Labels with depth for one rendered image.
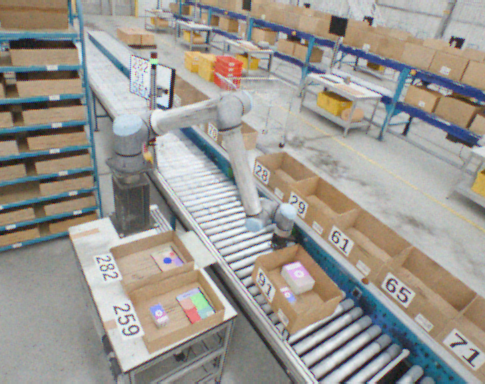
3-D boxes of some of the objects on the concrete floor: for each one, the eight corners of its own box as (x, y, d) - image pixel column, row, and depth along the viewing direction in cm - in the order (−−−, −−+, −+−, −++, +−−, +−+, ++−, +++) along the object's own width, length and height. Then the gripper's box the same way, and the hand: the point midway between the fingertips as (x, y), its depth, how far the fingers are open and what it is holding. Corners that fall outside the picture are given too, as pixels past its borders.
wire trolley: (266, 133, 543) (277, 72, 487) (284, 148, 504) (299, 84, 447) (207, 138, 493) (214, 71, 437) (223, 155, 454) (232, 83, 398)
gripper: (270, 229, 177) (263, 256, 189) (280, 240, 171) (272, 267, 183) (282, 225, 182) (274, 252, 193) (292, 235, 176) (283, 262, 187)
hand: (277, 256), depth 189 cm, fingers closed
